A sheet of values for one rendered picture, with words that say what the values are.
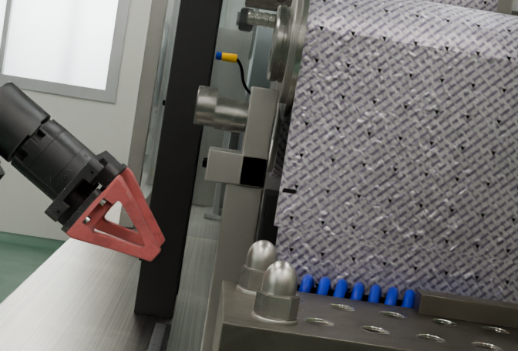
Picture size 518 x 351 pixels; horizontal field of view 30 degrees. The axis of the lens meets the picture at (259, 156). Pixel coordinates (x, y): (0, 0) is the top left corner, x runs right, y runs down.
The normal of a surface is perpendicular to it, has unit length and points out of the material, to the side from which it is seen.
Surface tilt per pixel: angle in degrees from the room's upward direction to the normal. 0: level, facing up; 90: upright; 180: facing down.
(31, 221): 90
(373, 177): 90
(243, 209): 90
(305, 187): 90
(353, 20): 65
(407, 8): 41
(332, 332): 0
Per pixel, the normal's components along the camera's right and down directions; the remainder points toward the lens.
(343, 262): 0.04, 0.07
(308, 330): 0.15, -0.99
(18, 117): 0.34, -0.29
